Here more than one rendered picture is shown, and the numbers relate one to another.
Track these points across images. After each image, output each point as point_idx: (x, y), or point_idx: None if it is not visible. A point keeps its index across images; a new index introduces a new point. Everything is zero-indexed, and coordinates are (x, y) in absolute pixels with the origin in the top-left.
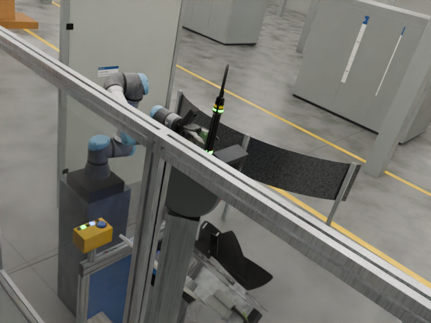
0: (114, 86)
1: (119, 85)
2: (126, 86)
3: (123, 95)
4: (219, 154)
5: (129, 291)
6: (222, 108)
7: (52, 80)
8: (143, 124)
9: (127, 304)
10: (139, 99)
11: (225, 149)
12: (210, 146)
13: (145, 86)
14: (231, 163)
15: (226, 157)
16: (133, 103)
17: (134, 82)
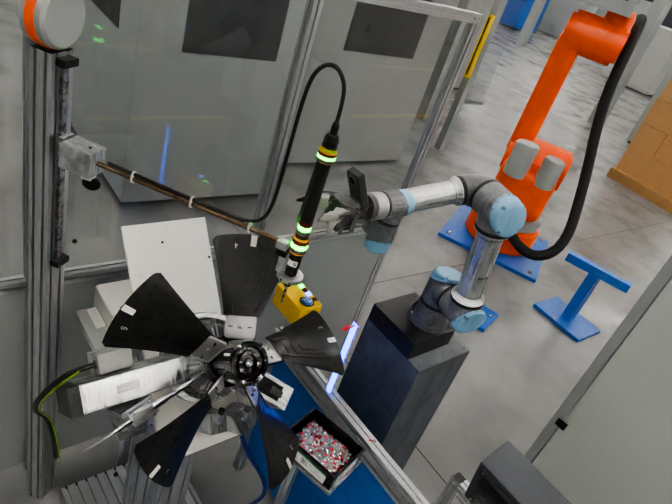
0: (455, 177)
1: (463, 182)
2: (474, 194)
3: (447, 190)
4: (507, 453)
5: None
6: (320, 151)
7: None
8: None
9: None
10: (482, 231)
11: (538, 475)
12: (301, 214)
13: (494, 212)
14: (499, 489)
15: (505, 470)
16: (478, 235)
17: (487, 196)
